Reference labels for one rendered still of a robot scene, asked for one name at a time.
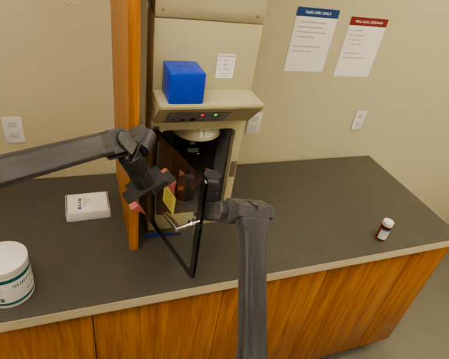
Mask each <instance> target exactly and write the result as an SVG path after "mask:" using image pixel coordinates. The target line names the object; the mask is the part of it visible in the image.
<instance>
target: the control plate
mask: <svg viewBox="0 0 449 359"><path fill-rule="evenodd" d="M230 113H231V112H216V113H169V114H168V116H167V118H166V119H165V122H164V123H176V122H204V121H223V120H224V119H225V118H226V117H227V116H228V115H229V114H230ZM215 114H217V115H215ZM191 118H196V119H195V120H194V121H190V119H191ZM201 118H203V120H201ZM208 118H210V120H208ZM215 118H217V120H216V119H215ZM172 119H174V120H172ZM181 119H185V121H180V120H181Z"/></svg>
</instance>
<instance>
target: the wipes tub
mask: <svg viewBox="0 0 449 359"><path fill-rule="evenodd" d="M34 288H35V283H34V279H33V273H32V270H31V264H30V260H29V255H28V252H27V249H26V247H25V246H24V245H23V244H21V243H18V242H16V241H2V242H0V308H12V307H14V306H17V305H20V304H21V303H23V302H24V301H26V300H27V299H28V298H29V297H30V296H31V294H32V293H33V291H34Z"/></svg>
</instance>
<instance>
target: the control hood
mask: <svg viewBox="0 0 449 359"><path fill-rule="evenodd" d="M263 108H264V103H263V102H262V101H261V100H260V99H258V97H257V96H256V95H255V94H254V93H253V92H252V91H251V90H205V91H204V98H203V104H169V103H168V101H167V99H166V97H165V95H164V93H163V91H162V90H153V104H152V121H153V123H164V122H165V119H166V118H167V116H168V114H169V113H216V112H231V113H230V114H229V115H228V116H227V117H226V118H225V119H224V120H223V121H247V120H250V119H251V118H252V117H253V116H255V115H256V114H257V113H258V112H259V111H260V110H262V109H263Z"/></svg>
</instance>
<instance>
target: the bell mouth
mask: <svg viewBox="0 0 449 359"><path fill-rule="evenodd" d="M173 132H174V133H175V134H176V135H177V136H179V137H181V138H184V139H186V140H191V141H198V142H203V141H209V140H213V139H215V138H216V137H218V136H219V135H220V129H201V130H173Z"/></svg>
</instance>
